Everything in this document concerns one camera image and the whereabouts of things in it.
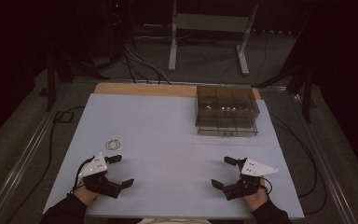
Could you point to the grey metal stand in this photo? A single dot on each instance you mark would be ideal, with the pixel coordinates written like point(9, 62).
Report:
point(211, 22)

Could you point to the clear smoky drawer box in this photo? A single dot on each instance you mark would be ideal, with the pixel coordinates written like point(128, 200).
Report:
point(227, 112)

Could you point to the wooden table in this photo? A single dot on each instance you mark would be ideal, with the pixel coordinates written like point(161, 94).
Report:
point(143, 89)

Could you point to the person's right hand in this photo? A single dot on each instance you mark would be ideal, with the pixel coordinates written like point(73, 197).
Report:
point(257, 199)

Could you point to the aluminium floor rail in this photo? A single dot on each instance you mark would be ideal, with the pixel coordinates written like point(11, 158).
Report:
point(180, 82)
point(21, 158)
point(326, 161)

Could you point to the person's left hand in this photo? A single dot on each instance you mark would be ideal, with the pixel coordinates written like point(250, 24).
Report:
point(85, 196)

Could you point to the white table mat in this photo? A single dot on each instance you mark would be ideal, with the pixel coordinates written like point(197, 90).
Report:
point(167, 161)

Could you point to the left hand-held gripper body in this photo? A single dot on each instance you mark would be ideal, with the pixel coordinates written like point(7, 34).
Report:
point(97, 166)

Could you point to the black floor socket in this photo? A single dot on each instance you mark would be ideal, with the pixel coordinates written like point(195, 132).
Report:
point(64, 117)

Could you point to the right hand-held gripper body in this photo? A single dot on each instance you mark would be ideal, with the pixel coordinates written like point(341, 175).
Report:
point(254, 169)

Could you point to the black tripod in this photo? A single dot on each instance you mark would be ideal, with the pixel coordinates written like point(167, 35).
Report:
point(54, 74)
point(304, 84)

